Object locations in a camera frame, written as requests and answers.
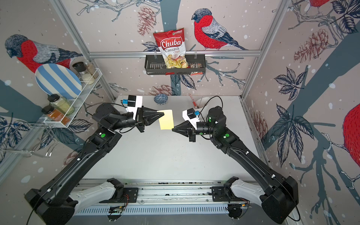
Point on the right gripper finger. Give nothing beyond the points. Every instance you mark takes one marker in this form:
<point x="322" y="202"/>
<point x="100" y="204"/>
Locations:
<point x="183" y="127"/>
<point x="183" y="131"/>

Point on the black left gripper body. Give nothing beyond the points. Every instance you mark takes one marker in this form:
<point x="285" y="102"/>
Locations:
<point x="130" y="123"/>

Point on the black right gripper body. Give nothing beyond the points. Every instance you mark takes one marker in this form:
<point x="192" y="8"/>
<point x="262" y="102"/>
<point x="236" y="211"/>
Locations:
<point x="203" y="130"/>

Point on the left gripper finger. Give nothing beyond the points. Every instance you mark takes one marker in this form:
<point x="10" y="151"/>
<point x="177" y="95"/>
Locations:
<point x="151" y="117"/>
<point x="151" y="112"/>

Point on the yellow square paper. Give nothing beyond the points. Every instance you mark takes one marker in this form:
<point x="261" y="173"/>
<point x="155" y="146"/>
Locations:
<point x="166" y="121"/>

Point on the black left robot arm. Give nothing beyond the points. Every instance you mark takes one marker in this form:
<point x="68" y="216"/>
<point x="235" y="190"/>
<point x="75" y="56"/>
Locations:
<point x="56" y="202"/>

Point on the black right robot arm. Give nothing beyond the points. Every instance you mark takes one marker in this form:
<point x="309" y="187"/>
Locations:
<point x="278" y="195"/>

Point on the blue patterned bowl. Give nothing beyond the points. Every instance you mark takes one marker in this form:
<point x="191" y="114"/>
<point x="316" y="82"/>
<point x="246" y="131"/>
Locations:
<point x="160" y="99"/>

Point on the red pen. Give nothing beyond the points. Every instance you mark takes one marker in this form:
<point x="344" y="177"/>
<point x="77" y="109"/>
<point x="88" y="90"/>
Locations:
<point x="193" y="101"/>

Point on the white utensil cup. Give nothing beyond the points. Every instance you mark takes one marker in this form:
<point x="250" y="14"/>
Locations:
<point x="200" y="103"/>

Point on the black cap salt shaker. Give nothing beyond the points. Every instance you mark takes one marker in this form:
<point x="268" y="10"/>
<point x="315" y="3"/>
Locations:
<point x="85" y="75"/>

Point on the brown seed spice jar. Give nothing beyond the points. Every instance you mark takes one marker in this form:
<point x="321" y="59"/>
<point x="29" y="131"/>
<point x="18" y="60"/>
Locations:
<point x="91" y="69"/>

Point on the green spice jar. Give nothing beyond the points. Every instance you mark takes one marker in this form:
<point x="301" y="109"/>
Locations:
<point x="61" y="103"/>

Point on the red Chuba chips bag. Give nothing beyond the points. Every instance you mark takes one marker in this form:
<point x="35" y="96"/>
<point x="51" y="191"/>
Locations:
<point x="172" y="47"/>

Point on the orange spice jar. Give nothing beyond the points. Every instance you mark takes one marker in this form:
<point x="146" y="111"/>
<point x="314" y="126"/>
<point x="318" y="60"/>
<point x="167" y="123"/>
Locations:
<point x="55" y="115"/>

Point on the blue white striped plate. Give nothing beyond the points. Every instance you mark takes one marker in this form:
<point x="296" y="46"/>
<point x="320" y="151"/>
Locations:
<point x="57" y="79"/>

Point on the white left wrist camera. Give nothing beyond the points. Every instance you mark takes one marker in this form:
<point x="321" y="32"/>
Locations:
<point x="133" y="103"/>

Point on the black wall basket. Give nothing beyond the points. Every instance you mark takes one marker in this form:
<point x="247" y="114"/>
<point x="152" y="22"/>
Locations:
<point x="191" y="64"/>

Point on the white wire wall shelf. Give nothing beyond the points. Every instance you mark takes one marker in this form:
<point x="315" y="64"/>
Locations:
<point x="76" y="103"/>

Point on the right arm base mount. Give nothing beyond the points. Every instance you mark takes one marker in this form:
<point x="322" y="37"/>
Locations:
<point x="224" y="193"/>

